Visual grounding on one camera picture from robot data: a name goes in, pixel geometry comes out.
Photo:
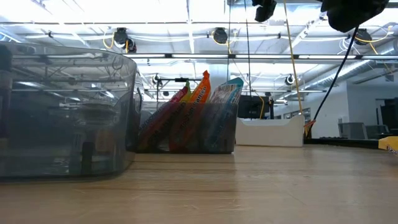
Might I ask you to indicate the blue silver snack packet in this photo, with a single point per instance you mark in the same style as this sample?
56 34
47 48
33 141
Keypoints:
228 91

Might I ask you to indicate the orange white snack packet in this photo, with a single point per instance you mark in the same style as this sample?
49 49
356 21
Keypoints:
202 91

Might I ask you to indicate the green-edged ramen noodle packet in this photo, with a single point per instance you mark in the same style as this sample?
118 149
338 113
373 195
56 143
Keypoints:
180 95

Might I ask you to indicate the white plastic bin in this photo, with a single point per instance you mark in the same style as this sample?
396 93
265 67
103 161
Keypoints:
270 133

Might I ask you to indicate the yellow ramen noodle packet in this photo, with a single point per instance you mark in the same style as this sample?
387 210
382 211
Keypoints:
390 143

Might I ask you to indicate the grey translucent plastic tray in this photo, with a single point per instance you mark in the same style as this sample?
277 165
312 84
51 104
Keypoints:
217 137
62 124

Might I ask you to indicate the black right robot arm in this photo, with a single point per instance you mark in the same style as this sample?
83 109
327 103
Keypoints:
351 14

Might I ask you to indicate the black monitor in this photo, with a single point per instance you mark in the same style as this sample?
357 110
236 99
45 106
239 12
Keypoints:
253 107

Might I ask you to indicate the black cabinet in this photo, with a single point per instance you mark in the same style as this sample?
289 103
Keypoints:
390 116

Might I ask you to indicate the silver ceiling air duct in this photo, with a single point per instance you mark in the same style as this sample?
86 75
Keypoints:
342 73

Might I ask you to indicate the black aluminium table frame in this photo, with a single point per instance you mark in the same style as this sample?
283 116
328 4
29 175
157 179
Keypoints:
348 142

